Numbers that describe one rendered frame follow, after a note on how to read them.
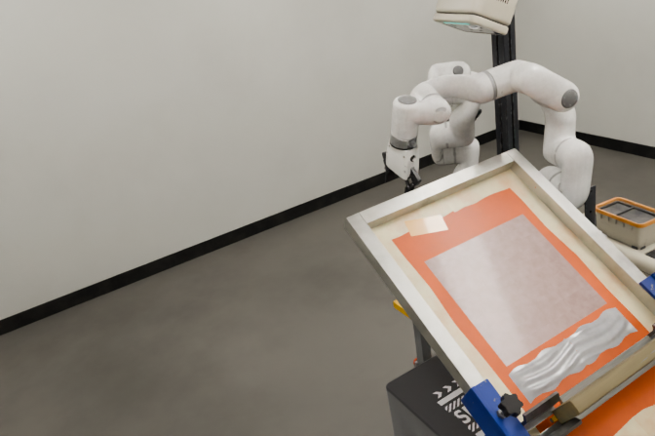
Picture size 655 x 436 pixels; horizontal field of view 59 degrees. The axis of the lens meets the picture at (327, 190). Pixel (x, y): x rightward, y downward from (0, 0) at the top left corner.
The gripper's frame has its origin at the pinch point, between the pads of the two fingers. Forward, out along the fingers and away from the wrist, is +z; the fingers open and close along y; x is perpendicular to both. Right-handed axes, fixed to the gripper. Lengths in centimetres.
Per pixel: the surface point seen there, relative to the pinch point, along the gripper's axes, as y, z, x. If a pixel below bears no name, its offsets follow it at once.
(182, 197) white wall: 263, 180, -6
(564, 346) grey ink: -63, 5, 2
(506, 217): -30.1, -3.9, -12.0
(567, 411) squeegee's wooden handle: -76, 0, 18
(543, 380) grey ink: -67, 5, 12
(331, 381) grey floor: 54, 172, -12
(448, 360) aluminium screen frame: -54, 0, 29
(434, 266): -33.4, -3.0, 15.7
